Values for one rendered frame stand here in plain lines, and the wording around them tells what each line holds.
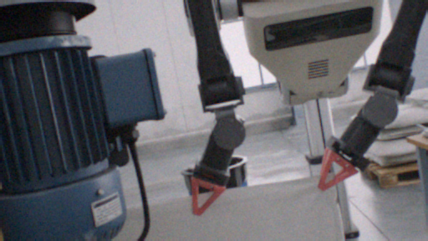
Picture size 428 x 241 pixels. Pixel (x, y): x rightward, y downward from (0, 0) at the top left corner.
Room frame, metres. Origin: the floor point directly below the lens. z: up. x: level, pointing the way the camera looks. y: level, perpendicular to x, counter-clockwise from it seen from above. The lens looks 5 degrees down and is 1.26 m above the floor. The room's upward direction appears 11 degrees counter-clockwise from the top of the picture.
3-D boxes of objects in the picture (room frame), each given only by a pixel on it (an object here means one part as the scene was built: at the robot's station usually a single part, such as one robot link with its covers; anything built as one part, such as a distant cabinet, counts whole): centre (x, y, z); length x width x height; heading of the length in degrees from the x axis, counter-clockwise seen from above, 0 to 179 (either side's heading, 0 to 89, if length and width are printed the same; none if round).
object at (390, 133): (4.34, -1.63, 0.44); 0.66 x 0.43 x 0.13; 178
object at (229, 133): (0.84, -0.02, 1.19); 0.11 x 0.09 x 0.12; 179
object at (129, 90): (0.60, 0.11, 1.25); 0.10 x 0.08 x 0.12; 23
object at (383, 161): (4.33, -1.63, 0.20); 0.66 x 0.42 x 0.13; 175
